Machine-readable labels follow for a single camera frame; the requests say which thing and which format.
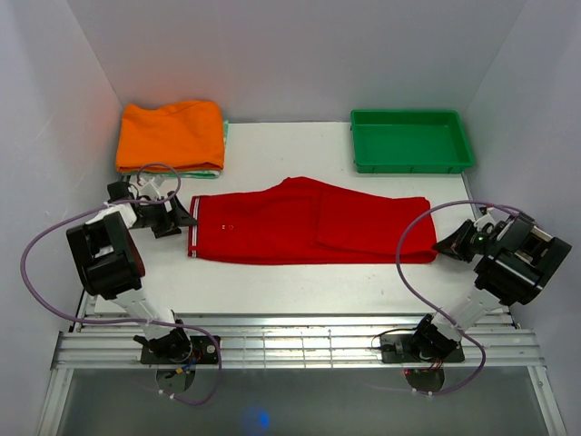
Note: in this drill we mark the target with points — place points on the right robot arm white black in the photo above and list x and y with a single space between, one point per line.
516 261

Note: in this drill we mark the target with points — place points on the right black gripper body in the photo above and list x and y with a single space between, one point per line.
478 242

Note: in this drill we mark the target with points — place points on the aluminium rail frame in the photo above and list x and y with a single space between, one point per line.
297 317

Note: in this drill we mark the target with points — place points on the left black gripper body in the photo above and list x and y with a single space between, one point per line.
155 215

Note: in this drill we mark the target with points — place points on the red trousers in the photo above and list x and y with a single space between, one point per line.
305 221

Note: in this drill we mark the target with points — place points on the folded orange trousers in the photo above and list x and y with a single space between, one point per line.
188 136

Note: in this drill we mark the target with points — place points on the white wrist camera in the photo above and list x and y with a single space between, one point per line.
147 189
485 223

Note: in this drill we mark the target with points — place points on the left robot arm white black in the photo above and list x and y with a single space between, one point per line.
109 265

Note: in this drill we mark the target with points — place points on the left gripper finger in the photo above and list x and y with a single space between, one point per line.
165 230
179 216

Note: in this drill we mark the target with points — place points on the folded light green garment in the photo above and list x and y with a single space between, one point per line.
204 174

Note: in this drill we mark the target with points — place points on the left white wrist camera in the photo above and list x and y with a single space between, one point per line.
147 189

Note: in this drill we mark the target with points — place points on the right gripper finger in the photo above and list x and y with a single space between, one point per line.
455 250
458 237

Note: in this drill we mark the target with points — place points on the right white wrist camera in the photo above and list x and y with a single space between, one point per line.
485 223

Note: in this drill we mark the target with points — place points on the green plastic tray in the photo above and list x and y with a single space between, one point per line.
409 141

